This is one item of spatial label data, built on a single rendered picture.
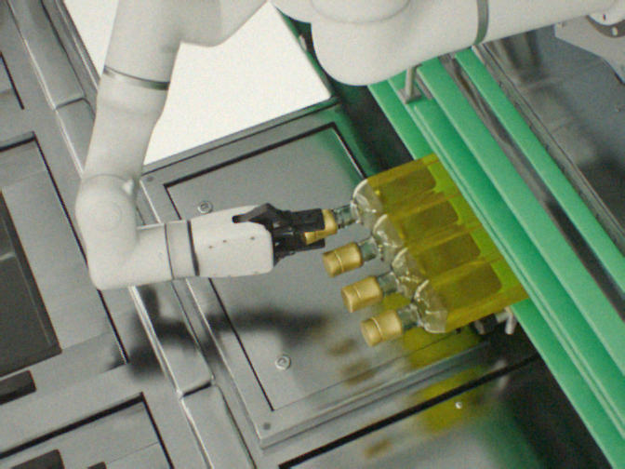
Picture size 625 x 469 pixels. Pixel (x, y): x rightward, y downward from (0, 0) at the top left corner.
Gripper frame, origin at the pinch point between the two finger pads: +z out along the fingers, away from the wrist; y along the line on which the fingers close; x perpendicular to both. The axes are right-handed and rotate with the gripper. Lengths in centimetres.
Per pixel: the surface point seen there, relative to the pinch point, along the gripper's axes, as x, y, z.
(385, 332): -17.4, 1.4, 6.6
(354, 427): -22.0, -15.0, 2.1
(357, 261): -6.2, 0.4, 5.3
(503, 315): -14.5, -4.9, 23.0
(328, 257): -5.5, 1.3, 1.7
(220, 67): 41.9, -13.1, -7.2
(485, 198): -3.4, 6.2, 22.2
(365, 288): -10.8, 1.4, 5.5
